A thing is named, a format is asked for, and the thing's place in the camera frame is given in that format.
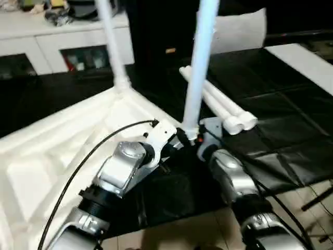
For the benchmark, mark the thin black metal rail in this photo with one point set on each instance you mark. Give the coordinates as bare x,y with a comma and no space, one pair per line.
299,34

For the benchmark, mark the white cabinet with glass doors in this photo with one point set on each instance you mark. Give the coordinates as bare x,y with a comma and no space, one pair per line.
39,36

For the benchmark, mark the grey round bag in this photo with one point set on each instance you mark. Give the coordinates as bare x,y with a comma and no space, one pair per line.
83,9

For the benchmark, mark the white plastic table top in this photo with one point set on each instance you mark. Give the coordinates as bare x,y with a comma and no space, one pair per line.
52,156

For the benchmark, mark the dark clutter pile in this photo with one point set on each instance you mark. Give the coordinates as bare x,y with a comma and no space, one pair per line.
56,18

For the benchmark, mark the white flat board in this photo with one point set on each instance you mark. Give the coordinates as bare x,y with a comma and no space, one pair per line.
304,65

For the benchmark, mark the white plastic table leg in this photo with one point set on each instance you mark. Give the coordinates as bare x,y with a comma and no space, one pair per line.
221,109
234,104
200,65
112,39

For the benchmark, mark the grey cushion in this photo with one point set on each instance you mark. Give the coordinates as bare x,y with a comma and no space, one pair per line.
239,34

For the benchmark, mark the small tan block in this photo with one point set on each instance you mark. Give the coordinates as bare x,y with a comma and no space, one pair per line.
170,50

